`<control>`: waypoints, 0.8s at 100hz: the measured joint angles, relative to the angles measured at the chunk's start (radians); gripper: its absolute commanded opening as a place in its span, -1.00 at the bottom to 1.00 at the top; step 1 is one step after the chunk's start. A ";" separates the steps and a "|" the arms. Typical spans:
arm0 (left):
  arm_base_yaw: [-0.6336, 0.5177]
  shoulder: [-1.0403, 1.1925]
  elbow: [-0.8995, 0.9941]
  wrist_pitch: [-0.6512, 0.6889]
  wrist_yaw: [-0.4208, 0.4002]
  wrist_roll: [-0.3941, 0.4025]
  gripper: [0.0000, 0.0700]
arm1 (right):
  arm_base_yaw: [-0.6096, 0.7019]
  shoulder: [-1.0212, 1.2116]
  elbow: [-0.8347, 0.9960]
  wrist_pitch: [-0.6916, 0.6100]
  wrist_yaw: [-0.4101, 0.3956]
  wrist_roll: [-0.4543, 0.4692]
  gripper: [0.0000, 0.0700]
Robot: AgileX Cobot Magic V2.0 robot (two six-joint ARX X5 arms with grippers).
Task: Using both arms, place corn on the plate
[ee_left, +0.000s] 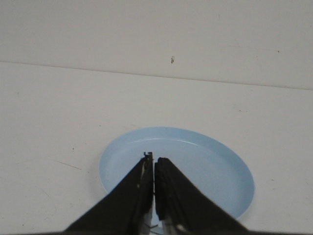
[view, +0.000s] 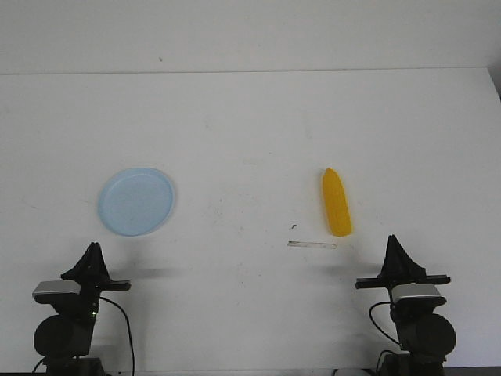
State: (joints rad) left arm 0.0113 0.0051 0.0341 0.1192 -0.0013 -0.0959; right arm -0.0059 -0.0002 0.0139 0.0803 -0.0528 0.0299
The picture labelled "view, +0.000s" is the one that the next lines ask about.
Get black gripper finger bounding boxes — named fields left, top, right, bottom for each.
left=380, top=235, right=426, bottom=279
left=61, top=242, right=111, bottom=282

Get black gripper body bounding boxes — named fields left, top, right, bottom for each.
left=79, top=280, right=131, bottom=313
left=355, top=275, right=450, bottom=309

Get light blue round plate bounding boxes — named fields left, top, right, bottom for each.
left=97, top=168, right=175, bottom=237

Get yellow corn cob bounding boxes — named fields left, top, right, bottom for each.
left=322, top=168, right=352, bottom=237

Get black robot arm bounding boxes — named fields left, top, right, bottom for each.
left=32, top=242, right=132, bottom=375
left=355, top=234, right=456, bottom=375

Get clear tape strip on table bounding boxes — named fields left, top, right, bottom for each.
left=287, top=240, right=337, bottom=249

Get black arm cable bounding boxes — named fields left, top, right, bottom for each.
left=99, top=297, right=136, bottom=374
left=369, top=300, right=402, bottom=348

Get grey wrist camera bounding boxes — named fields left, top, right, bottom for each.
left=32, top=280, right=81, bottom=304
left=390, top=284, right=446, bottom=306

